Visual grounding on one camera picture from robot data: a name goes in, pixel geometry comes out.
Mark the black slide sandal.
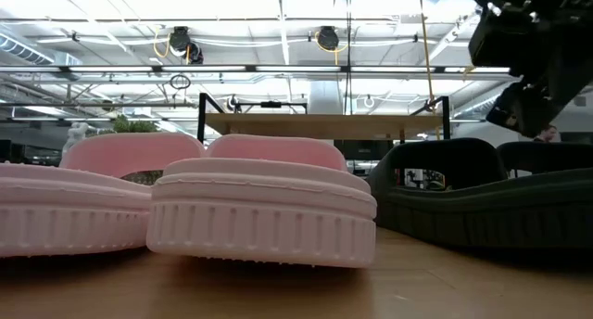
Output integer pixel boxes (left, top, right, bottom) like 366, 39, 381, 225
496, 141, 593, 177
368, 137, 593, 255

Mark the pink slide sandal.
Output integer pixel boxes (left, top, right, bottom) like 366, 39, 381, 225
0, 132, 206, 259
145, 134, 378, 270

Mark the person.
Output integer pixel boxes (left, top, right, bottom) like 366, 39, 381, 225
532, 123, 561, 144

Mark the black monitor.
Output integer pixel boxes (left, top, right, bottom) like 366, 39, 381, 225
333, 139, 395, 161

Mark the ceiling light strip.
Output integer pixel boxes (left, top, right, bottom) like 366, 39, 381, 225
0, 64, 513, 75

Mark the green artificial plant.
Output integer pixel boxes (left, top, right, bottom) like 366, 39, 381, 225
112, 114, 164, 186

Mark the yellow cable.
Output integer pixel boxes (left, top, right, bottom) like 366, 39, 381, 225
415, 0, 442, 142

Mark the wooden shelf black frame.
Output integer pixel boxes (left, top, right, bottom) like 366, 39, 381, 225
197, 92, 451, 144

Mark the black ceiling cable reel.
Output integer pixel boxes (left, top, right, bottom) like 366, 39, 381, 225
314, 25, 342, 53
168, 25, 206, 66

